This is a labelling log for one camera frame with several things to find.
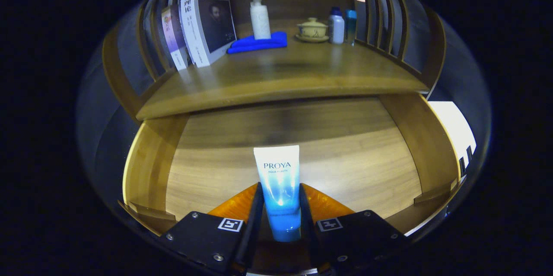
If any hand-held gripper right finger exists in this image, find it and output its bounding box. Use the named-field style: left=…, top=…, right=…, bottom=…
left=299, top=183, right=409, bottom=274

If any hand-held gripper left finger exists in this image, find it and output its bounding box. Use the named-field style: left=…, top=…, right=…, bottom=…
left=156, top=182, right=264, bottom=276

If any blue white cosmetic tube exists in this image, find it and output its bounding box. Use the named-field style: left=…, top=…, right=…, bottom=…
left=253, top=145, right=302, bottom=242

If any wooden drawer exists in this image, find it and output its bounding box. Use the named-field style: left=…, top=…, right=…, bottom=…
left=122, top=93, right=465, bottom=242

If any wooden countertop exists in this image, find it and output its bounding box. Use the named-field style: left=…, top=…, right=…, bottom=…
left=136, top=19, right=429, bottom=121

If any white grey printer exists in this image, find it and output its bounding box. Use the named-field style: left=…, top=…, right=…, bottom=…
left=428, top=101, right=477, bottom=177

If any blue folded cloth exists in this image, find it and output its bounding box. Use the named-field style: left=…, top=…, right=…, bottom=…
left=227, top=31, right=288, bottom=54

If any yellow lidded teacup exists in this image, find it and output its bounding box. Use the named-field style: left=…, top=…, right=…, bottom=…
left=296, top=17, right=330, bottom=43

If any white bottle blue cap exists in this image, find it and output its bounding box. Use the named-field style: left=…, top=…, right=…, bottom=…
left=328, top=6, right=345, bottom=44

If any teal slim bottle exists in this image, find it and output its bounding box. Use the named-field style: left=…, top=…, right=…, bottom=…
left=344, top=9, right=357, bottom=46

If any purple white book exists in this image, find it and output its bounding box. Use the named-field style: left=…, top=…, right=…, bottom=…
left=161, top=5, right=191, bottom=71

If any white pump bottle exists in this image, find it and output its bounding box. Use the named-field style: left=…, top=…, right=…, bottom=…
left=250, top=0, right=272, bottom=40

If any white portrait book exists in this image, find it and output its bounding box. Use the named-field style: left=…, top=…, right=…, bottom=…
left=179, top=0, right=237, bottom=68

